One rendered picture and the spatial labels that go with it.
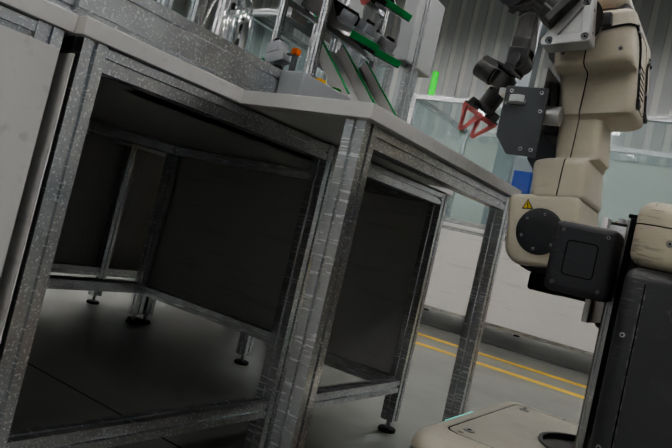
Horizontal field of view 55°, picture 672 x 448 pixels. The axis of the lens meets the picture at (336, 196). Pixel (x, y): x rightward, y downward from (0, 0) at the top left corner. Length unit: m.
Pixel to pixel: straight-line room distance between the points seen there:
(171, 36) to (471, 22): 10.30
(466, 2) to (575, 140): 10.15
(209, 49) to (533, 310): 4.32
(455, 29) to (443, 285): 6.65
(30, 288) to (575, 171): 1.10
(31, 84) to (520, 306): 4.69
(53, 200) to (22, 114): 0.14
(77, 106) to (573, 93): 1.06
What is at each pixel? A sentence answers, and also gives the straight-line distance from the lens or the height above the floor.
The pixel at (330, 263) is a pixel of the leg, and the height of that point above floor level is 0.57.
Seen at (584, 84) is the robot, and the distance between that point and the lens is 1.59.
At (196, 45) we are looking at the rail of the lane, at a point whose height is 0.92.
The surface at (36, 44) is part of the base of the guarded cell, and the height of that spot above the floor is 0.79.
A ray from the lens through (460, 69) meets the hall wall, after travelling 11.21.
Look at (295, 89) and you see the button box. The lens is 1.51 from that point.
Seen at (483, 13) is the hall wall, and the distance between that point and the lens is 11.43.
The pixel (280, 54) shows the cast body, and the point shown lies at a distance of 1.80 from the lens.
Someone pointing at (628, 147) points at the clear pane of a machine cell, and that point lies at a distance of 5.41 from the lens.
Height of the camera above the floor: 0.63
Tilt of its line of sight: 3 degrees up
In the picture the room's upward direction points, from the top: 13 degrees clockwise
